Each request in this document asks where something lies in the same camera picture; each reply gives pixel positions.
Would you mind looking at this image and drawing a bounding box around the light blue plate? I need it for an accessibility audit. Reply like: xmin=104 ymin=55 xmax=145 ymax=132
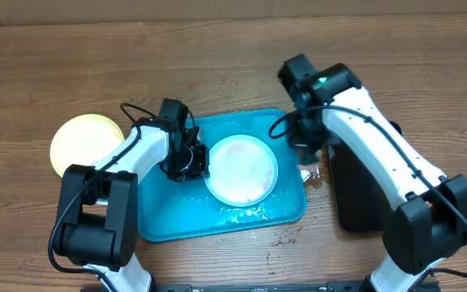
xmin=205 ymin=135 xmax=279 ymax=207

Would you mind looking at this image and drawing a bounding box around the yellow-green plate with red stain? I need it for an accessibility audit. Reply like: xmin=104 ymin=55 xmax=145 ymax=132
xmin=49 ymin=114 xmax=124 ymax=177

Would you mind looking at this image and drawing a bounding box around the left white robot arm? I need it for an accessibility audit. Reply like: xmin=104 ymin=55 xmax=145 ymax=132
xmin=47 ymin=99 xmax=209 ymax=291

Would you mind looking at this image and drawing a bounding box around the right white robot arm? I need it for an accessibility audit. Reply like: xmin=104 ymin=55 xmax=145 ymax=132
xmin=277 ymin=54 xmax=467 ymax=291

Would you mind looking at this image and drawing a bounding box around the teal plastic tray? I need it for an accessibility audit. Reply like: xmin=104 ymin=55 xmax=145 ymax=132
xmin=138 ymin=109 xmax=306 ymax=242

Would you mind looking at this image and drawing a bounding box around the black water tray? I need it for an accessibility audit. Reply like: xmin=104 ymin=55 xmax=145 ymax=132
xmin=328 ymin=140 xmax=391 ymax=233

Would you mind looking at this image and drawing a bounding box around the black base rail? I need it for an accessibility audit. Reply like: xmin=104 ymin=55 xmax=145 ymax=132
xmin=79 ymin=280 xmax=375 ymax=292

